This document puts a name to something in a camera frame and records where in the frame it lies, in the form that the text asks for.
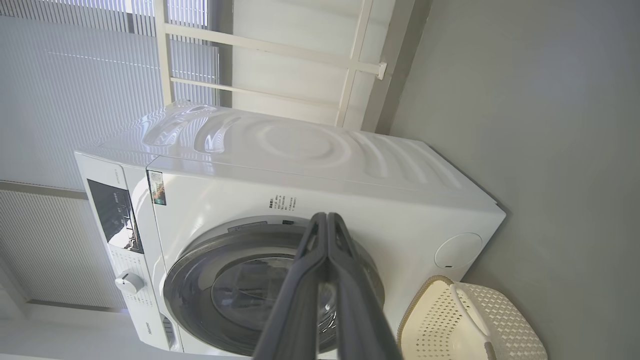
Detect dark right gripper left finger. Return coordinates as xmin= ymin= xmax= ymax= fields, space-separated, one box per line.
xmin=252 ymin=212 xmax=331 ymax=360

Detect small product sticker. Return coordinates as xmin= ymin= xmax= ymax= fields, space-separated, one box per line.
xmin=146 ymin=170 xmax=167 ymax=206

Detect white front-load washing machine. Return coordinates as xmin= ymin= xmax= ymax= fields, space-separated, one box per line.
xmin=74 ymin=100 xmax=507 ymax=360

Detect round black glass washer door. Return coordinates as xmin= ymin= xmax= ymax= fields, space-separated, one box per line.
xmin=163 ymin=216 xmax=386 ymax=357

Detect white plastic control dial knob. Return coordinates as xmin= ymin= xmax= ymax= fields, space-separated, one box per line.
xmin=114 ymin=271 xmax=146 ymax=295

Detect white vertical window blinds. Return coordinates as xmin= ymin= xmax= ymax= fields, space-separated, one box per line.
xmin=0 ymin=0 xmax=221 ymax=311

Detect cream perforated plastic laundry basket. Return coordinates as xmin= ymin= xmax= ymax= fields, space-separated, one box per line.
xmin=397 ymin=275 xmax=549 ymax=360

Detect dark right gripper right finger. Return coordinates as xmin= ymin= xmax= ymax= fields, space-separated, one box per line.
xmin=325 ymin=212 xmax=403 ymax=360

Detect round white filter cover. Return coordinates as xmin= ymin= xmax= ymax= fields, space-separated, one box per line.
xmin=434 ymin=232 xmax=484 ymax=270

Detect white metal railing frame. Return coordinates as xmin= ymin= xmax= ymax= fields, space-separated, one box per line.
xmin=152 ymin=0 xmax=389 ymax=129

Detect black washer control panel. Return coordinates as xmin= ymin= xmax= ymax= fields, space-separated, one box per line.
xmin=86 ymin=179 xmax=145 ymax=255

